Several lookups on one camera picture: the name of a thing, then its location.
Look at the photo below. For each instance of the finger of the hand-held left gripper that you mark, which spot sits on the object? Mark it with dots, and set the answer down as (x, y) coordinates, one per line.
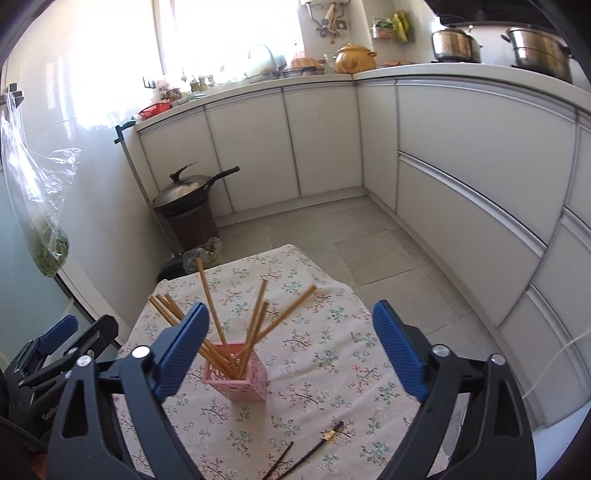
(57, 330)
(94, 337)

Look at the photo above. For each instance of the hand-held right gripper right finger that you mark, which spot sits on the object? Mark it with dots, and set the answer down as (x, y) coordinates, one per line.
(399, 350)

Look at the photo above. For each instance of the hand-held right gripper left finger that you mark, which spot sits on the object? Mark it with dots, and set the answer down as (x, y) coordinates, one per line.
(182, 350)

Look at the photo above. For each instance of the bunch of bamboo chopsticks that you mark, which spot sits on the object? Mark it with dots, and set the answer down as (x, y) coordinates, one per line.
(229, 362)

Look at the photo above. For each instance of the pink perforated chopstick holder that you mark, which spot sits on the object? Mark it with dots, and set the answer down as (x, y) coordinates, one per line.
(249, 383)

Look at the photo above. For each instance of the hanging kitchen utensils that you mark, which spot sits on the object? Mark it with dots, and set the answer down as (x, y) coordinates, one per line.
(328, 21)

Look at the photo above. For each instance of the dark round basin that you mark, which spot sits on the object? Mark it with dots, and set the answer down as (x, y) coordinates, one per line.
(173, 270)

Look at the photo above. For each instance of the plastic bag of greens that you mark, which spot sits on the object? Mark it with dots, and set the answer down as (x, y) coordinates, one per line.
(48, 244)

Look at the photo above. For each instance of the floral tablecloth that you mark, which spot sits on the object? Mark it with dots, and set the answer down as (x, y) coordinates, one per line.
(314, 369)

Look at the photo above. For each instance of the crumpled clear plastic bag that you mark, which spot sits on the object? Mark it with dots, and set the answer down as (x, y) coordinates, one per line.
(205, 253)

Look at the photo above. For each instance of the black chopstick gold band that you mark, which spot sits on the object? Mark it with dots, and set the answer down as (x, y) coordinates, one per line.
(328, 434)

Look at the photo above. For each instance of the dark brown bin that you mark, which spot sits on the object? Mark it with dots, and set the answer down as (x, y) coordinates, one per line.
(191, 228)

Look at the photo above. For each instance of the dark wok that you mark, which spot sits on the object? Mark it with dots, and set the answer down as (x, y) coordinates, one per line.
(194, 196)

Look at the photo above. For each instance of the white kitchen cabinets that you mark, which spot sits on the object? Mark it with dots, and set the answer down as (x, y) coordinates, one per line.
(461, 161)

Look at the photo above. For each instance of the red plastic basket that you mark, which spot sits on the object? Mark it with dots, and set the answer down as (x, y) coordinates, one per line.
(157, 110)

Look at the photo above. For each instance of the small seasoning bottles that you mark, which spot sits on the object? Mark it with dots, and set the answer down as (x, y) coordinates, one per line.
(198, 82)

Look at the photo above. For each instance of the brown clay pot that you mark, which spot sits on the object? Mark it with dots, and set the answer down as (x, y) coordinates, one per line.
(354, 59)

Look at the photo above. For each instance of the stacked bowls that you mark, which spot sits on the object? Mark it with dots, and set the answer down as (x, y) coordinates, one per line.
(302, 67)

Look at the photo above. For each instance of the curved kitchen faucet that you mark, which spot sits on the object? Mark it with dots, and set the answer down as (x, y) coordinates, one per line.
(272, 57)

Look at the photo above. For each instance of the small steel pot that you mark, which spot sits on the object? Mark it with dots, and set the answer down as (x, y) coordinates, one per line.
(455, 45)

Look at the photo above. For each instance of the kitchen window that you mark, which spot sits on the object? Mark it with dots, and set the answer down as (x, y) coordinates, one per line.
(231, 37)

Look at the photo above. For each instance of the green and yellow packets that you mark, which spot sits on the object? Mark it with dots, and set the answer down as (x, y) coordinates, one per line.
(392, 27)

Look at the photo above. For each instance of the large steel pot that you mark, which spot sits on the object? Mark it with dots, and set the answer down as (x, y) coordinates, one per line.
(538, 53)

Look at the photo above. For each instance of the dark range hood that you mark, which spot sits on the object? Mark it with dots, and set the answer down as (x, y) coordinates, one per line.
(480, 10)

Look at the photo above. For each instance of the grey pole teal bracket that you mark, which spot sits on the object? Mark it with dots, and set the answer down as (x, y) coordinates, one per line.
(134, 161)

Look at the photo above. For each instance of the black wall hook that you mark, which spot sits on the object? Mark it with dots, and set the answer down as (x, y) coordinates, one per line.
(14, 92)

